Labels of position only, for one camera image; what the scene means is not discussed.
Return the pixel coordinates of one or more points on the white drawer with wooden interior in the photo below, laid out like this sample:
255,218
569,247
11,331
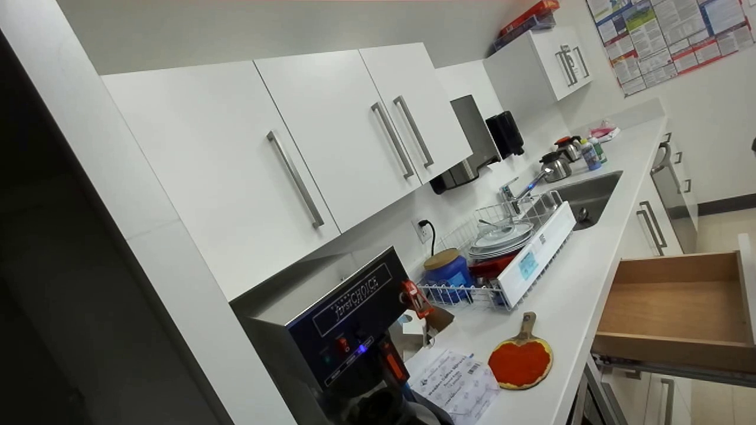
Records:
675,311

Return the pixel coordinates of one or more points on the white plate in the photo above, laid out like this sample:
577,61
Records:
499,243

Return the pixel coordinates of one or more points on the white base cabinet door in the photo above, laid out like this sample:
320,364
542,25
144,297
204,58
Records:
628,227
655,192

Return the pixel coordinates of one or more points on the tall white side panel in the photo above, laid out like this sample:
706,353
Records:
169,261

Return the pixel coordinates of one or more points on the stainless steel dishwasher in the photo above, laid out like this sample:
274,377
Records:
674,204

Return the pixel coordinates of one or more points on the red table tennis paddle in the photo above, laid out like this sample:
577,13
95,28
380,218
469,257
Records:
521,363

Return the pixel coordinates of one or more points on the colourful wall poster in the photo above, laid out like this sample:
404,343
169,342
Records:
669,36

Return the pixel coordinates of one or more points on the white upper cabinet door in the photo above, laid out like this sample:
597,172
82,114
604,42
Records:
426,87
332,127
204,167

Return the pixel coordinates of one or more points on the white dish drainer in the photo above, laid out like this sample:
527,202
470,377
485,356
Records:
544,261

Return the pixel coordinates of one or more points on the pink red packet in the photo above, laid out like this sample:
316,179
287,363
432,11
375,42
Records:
604,133

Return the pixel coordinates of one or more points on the black wall dispenser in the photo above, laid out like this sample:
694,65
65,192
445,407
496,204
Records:
505,133

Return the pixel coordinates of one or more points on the steel faucet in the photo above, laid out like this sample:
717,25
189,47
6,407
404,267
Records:
511,192

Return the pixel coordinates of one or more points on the white printed paper sheet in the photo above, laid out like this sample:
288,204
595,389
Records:
452,381

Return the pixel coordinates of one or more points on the steel kitchen sink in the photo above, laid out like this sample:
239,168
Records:
591,196

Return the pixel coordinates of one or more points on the red bowl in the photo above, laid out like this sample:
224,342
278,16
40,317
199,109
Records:
492,271

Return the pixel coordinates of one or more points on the clear glass bowl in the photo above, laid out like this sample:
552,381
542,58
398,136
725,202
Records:
496,221

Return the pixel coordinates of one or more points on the black built-in oven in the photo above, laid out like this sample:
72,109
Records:
586,403

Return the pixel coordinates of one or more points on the small bottle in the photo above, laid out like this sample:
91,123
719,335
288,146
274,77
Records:
593,155

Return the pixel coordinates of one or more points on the dark tall appliance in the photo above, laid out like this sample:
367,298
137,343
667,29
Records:
61,276

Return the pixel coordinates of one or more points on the blue container with cork lid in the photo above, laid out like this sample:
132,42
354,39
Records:
446,272

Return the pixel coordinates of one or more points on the red boxes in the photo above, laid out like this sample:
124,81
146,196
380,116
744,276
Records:
529,18

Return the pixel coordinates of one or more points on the brown cardboard piece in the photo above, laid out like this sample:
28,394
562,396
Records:
438,317

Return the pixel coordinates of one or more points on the white two-door wall cabinet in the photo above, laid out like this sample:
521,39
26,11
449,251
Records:
527,74

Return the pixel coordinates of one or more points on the silver pot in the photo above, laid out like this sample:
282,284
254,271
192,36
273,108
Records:
555,167

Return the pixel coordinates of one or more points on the small white box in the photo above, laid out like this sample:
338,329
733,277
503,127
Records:
410,325

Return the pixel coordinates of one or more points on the wall outlet with black plug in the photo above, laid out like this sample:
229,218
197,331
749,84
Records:
426,227

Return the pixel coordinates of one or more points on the coffee carafe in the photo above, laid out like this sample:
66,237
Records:
378,409

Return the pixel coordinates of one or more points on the black steel coffee machine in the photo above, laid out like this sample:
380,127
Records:
332,331

